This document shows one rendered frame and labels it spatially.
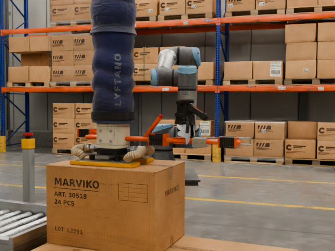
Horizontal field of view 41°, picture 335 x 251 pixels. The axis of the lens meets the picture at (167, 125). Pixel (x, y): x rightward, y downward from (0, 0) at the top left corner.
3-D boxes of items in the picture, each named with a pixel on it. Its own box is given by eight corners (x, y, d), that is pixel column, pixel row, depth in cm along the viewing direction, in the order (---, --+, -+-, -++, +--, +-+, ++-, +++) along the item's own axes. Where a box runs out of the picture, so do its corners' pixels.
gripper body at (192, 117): (179, 124, 222) (179, 100, 221) (196, 125, 219) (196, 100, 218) (174, 125, 215) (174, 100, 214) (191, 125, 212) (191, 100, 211)
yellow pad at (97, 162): (69, 164, 222) (69, 154, 222) (80, 162, 232) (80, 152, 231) (131, 168, 211) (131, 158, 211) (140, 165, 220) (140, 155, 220)
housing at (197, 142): (191, 147, 212) (191, 137, 212) (195, 146, 219) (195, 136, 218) (206, 147, 210) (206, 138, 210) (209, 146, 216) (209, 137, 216)
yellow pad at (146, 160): (88, 160, 240) (88, 151, 240) (97, 158, 249) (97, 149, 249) (146, 163, 229) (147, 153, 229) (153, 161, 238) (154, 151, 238)
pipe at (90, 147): (71, 157, 224) (71, 145, 223) (95, 152, 247) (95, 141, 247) (133, 160, 213) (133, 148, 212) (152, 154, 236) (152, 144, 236)
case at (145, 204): (46, 243, 225) (45, 164, 223) (88, 223, 262) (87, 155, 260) (155, 259, 203) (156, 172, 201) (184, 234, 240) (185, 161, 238)
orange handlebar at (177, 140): (65, 139, 235) (65, 133, 235) (92, 136, 264) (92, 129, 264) (240, 147, 205) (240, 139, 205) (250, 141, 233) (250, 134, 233)
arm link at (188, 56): (176, 140, 324) (177, 42, 285) (200, 141, 323) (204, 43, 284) (175, 152, 311) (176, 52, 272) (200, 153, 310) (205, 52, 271)
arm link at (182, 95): (198, 90, 218) (192, 90, 209) (198, 100, 219) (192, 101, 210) (181, 90, 221) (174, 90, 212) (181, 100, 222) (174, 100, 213)
